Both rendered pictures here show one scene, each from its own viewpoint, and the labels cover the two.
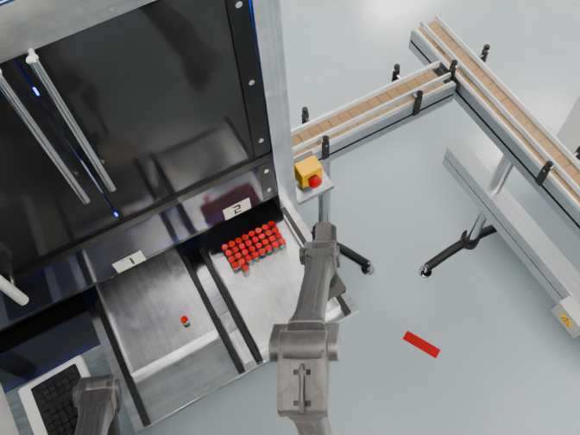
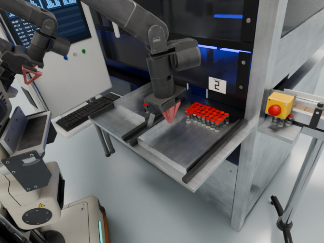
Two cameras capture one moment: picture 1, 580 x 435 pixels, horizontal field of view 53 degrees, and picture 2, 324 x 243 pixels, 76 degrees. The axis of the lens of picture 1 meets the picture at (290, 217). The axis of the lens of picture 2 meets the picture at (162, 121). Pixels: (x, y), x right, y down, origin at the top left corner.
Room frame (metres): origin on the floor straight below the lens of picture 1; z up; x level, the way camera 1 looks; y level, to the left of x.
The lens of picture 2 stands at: (0.38, -0.54, 1.45)
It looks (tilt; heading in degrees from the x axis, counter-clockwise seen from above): 36 degrees down; 73
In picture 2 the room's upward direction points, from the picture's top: 9 degrees counter-clockwise
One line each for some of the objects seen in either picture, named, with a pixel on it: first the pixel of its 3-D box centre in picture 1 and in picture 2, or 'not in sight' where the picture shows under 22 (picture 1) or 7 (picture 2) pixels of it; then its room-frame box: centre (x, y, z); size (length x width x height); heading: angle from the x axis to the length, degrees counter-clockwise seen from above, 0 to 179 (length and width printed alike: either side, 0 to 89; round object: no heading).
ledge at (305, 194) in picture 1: (305, 179); (281, 127); (1.03, -0.07, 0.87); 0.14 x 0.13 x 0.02; 23
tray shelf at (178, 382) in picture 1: (216, 299); (167, 118); (0.65, 0.25, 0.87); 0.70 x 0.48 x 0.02; 113
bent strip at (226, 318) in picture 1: (236, 337); (142, 127); (0.51, 0.19, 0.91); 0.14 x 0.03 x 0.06; 23
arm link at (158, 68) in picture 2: not in sight; (161, 64); (0.55, -0.07, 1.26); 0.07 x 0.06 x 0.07; 173
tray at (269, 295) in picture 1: (273, 280); (188, 131); (0.67, 0.07, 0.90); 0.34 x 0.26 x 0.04; 23
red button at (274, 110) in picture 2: (314, 180); (275, 110); (0.94, -0.09, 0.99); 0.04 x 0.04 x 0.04; 23
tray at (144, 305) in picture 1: (152, 303); (153, 97); (0.65, 0.43, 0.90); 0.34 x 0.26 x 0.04; 23
